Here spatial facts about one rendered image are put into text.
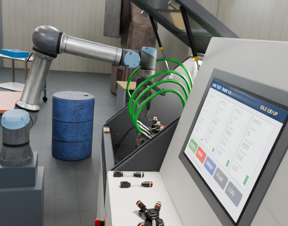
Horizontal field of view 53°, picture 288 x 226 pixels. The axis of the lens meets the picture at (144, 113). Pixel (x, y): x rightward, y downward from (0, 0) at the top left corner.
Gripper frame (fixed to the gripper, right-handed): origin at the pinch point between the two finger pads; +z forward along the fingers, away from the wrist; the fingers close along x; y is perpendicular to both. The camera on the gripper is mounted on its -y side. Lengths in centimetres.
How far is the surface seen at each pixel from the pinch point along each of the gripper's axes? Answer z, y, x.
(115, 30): -45, -15, -504
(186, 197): 7, -2, 68
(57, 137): 85, 66, -181
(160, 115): 7.7, -14.8, -28.7
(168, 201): 14, 1, 60
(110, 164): 17.0, 19.8, 26.0
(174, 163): 4.7, -2.5, 49.3
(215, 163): -8, -5, 76
